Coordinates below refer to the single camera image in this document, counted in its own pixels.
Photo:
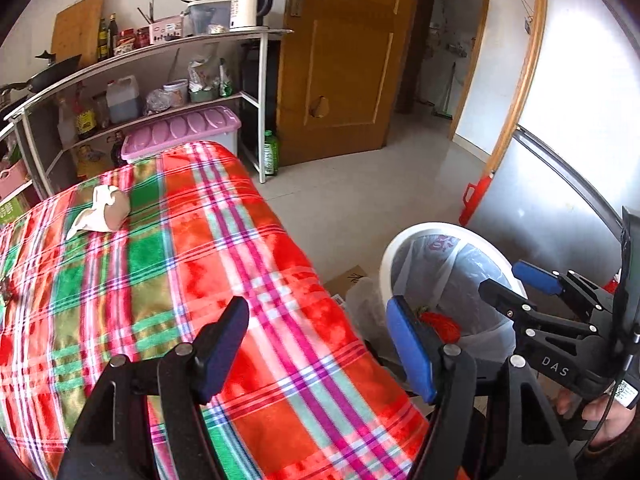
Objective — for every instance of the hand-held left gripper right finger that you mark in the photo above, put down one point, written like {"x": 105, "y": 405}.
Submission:
{"x": 407, "y": 345}

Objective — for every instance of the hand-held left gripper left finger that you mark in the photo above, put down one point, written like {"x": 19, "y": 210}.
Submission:
{"x": 225, "y": 340}

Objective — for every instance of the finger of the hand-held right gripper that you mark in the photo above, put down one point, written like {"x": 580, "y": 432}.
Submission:
{"x": 510, "y": 302}
{"x": 537, "y": 277}

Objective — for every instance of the red plastic bag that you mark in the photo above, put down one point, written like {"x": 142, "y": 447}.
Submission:
{"x": 441, "y": 326}

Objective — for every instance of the clear plastic bin liner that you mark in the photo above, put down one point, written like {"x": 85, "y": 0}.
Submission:
{"x": 465, "y": 265}

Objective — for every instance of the white trash bin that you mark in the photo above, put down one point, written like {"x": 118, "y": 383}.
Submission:
{"x": 395, "y": 255}

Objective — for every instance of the person's right hand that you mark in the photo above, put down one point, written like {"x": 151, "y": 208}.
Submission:
{"x": 607, "y": 422}

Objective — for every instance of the crumpled clear plastic bag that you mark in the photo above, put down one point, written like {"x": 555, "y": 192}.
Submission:
{"x": 367, "y": 310}

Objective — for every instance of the grey metal door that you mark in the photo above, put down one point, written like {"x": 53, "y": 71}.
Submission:
{"x": 550, "y": 195}

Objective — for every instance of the flat cardboard piece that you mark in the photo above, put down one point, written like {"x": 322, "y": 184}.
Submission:
{"x": 345, "y": 280}

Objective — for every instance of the red plastic dustpan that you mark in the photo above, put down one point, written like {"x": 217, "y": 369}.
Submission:
{"x": 475, "y": 200}

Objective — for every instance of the red green plaid blanket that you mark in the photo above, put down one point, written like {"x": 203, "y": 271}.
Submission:
{"x": 150, "y": 260}

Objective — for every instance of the green plastic bottle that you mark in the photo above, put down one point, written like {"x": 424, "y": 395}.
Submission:
{"x": 270, "y": 155}

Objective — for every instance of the pink-lidded storage box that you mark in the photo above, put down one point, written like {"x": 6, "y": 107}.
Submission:
{"x": 185, "y": 127}

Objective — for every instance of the dark glass bottle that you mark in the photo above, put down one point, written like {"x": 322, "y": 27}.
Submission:
{"x": 118, "y": 150}

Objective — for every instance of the yellow food packet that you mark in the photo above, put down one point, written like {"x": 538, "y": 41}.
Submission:
{"x": 91, "y": 160}

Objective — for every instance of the knotted clear plastic bag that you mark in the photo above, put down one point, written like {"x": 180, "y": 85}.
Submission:
{"x": 159, "y": 102}

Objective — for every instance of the green cardboard box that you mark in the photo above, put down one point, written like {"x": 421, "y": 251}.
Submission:
{"x": 12, "y": 209}

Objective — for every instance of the white plastic tub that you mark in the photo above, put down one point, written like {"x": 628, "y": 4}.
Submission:
{"x": 176, "y": 92}

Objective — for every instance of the plastic jug of dark liquid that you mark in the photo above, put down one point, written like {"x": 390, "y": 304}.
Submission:
{"x": 123, "y": 102}

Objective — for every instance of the yellow-labelled sauce bottle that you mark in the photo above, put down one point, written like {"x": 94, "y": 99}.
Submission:
{"x": 86, "y": 120}

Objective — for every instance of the opened food bag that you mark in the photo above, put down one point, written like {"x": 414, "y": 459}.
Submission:
{"x": 202, "y": 77}

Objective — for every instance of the pink plastic basket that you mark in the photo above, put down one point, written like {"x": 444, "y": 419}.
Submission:
{"x": 12, "y": 180}

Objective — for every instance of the clear plastic bottle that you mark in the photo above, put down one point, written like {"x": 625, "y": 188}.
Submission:
{"x": 66, "y": 125}

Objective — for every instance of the wooden door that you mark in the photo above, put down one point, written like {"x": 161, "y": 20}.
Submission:
{"x": 350, "y": 60}

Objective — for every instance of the white metal shelf rack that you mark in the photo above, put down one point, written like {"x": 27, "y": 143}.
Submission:
{"x": 150, "y": 55}

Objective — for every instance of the red sauce jar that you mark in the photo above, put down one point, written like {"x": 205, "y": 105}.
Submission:
{"x": 126, "y": 41}
{"x": 142, "y": 36}

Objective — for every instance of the pink utensil holder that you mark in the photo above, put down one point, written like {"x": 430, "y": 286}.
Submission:
{"x": 167, "y": 30}

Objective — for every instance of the black frying pan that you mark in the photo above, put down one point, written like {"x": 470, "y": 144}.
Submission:
{"x": 50, "y": 75}

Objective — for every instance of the grey plastic water pitcher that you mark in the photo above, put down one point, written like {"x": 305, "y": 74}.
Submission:
{"x": 207, "y": 17}

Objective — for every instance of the green oil bottle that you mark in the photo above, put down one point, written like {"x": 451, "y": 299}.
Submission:
{"x": 103, "y": 40}

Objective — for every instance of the dark sauce bottle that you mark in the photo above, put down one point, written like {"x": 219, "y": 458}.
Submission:
{"x": 113, "y": 35}

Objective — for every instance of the white electric kettle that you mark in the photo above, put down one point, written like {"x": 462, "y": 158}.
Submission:
{"x": 247, "y": 5}

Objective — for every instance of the bundle of dark chopsticks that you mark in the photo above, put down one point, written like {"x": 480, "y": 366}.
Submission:
{"x": 147, "y": 12}

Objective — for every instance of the wooden cutting board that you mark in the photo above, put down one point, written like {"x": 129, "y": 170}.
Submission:
{"x": 77, "y": 27}

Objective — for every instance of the dark wooden door frame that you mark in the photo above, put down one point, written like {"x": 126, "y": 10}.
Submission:
{"x": 415, "y": 35}

